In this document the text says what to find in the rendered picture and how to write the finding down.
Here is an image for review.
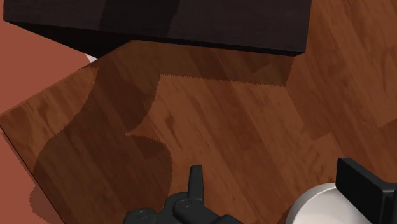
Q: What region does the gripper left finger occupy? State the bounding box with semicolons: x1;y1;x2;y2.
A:
123;165;243;224

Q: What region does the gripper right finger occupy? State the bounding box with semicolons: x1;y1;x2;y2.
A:
335;157;397;224

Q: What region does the white bowl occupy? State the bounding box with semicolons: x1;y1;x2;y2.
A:
284;181;373;224

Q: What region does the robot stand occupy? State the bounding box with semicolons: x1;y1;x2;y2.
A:
3;0;313;59

